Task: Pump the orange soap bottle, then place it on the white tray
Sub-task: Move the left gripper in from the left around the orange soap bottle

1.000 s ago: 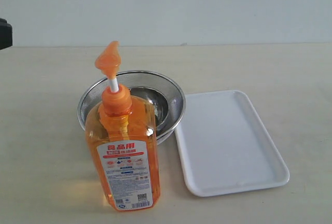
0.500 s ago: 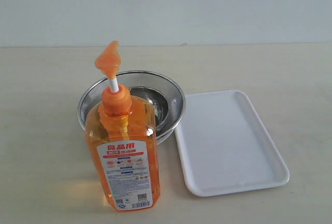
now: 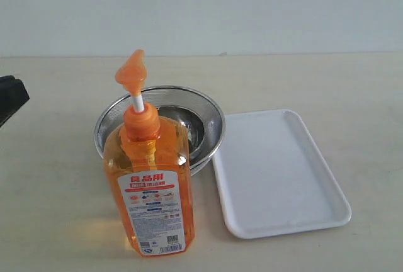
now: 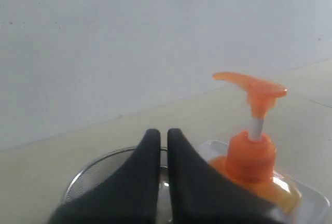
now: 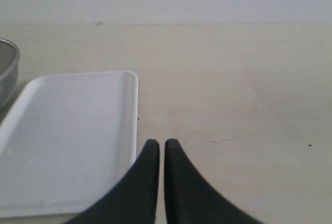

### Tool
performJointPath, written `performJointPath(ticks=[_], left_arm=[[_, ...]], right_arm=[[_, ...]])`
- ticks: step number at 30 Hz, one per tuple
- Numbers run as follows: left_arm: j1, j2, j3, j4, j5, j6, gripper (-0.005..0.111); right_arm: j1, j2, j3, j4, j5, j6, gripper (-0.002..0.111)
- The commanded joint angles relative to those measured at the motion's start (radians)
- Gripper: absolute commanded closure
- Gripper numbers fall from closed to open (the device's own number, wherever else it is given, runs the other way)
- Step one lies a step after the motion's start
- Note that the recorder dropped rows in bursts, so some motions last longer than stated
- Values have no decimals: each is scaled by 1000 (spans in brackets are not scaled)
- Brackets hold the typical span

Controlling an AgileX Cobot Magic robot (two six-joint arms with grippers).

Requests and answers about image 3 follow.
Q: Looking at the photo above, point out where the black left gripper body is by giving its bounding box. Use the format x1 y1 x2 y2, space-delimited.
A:
0 75 30 126

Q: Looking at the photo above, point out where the orange soap pump bottle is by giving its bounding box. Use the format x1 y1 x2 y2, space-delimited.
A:
103 49 195 257

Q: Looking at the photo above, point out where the small stainless steel bowl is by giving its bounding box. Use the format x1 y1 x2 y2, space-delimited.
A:
157 105 205 161

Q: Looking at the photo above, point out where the steel mesh colander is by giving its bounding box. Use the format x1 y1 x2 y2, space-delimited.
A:
93 86 225 175

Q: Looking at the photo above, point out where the white plastic tray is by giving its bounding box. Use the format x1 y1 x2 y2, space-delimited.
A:
212 109 352 239

